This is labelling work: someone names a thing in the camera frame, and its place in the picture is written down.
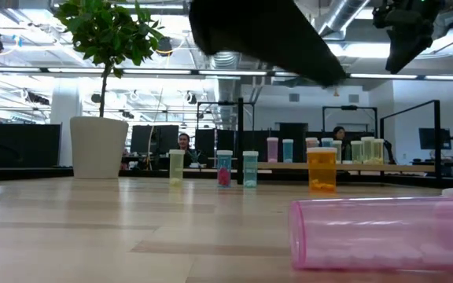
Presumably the large orange medicine bottle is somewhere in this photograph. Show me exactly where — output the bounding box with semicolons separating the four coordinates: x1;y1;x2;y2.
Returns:
307;147;337;193

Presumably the small green succulent plant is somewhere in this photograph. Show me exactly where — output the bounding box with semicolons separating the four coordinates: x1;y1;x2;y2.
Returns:
188;149;203;168

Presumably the yellow medicine bottle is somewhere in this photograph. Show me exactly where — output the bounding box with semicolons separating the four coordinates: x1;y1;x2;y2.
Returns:
372;138;385;164
361;136;376;164
351;140;364;164
331;140;344;164

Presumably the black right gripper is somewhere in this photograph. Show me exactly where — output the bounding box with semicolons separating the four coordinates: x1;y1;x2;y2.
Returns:
371;0;446;75

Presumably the wooden shelf board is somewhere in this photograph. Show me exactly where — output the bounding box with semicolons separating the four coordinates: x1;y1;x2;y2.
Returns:
245;160;440;174

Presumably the blue bottle with white pills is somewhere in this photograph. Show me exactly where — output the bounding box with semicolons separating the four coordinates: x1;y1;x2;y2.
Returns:
282;138;294;164

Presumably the black computer monitor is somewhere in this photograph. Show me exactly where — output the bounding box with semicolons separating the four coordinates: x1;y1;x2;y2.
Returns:
131;124;180;155
418;127;451;150

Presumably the pink medicine bottle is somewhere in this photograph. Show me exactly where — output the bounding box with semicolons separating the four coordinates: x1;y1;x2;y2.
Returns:
267;137;279;164
288;187;453;278

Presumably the teal bottle with white pills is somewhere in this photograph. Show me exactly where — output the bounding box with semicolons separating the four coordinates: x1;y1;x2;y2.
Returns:
242;150;260;189

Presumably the long white light strip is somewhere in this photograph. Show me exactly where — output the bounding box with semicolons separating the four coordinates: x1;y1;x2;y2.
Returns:
0;65;453;82

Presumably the teal bottle with red pills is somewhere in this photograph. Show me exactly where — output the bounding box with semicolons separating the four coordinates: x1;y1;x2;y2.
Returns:
215;149;234;188

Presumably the green leafy potted tree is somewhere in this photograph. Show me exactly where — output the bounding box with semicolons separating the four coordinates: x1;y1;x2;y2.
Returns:
54;0;165;119

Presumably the person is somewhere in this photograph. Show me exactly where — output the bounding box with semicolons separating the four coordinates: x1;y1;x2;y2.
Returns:
331;125;348;142
177;132;194;168

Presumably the silver ventilation duct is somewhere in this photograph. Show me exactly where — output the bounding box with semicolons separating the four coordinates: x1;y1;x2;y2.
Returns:
315;0;372;36
206;50;251;130

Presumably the small white-capped medicine bottle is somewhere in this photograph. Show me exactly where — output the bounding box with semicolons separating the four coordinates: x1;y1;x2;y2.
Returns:
168;149;186;186

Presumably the black background rig frame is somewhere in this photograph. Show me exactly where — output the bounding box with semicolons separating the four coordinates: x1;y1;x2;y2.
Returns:
322;104;380;134
196;101;256;131

